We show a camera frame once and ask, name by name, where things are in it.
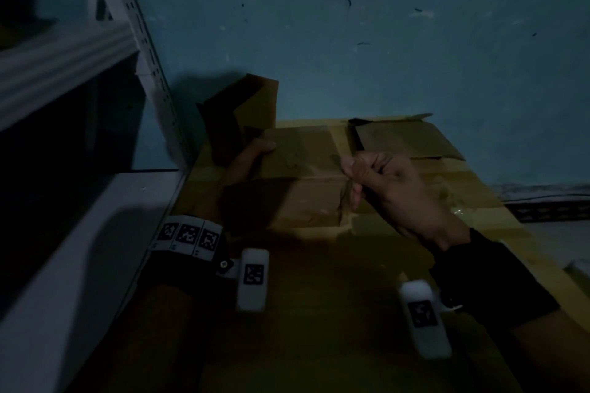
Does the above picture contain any person's right hand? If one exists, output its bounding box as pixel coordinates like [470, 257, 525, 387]
[339, 150, 472, 254]

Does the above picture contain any person's left hand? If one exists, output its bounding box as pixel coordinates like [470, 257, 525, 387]
[222, 138, 278, 187]

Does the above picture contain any brown cardboard box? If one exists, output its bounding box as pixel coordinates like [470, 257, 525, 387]
[347, 112, 467, 163]
[220, 124, 355, 230]
[195, 73, 281, 169]

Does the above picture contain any person's left forearm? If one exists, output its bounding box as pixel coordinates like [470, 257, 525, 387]
[66, 284, 218, 393]

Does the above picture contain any person's right forearm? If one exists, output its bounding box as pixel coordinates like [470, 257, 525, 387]
[511, 309, 590, 393]

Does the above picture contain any black left wristband with markers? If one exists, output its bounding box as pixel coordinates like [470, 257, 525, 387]
[144, 214, 227, 289]

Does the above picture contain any black wristband with markers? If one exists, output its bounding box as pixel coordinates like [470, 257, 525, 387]
[144, 214, 227, 289]
[428, 227, 562, 330]

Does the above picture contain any black right wristband with markers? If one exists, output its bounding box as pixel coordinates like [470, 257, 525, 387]
[428, 227, 562, 330]

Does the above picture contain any black patterned strip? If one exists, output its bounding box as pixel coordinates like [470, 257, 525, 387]
[497, 182, 590, 224]

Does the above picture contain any white metal shelf rack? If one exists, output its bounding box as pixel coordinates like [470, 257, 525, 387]
[0, 0, 193, 393]

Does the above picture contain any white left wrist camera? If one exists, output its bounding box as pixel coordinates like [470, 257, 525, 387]
[216, 247, 272, 313]

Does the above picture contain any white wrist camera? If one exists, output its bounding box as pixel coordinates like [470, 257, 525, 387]
[398, 279, 455, 361]
[216, 247, 272, 313]

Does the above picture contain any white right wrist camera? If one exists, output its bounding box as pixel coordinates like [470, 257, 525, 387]
[398, 279, 455, 361]

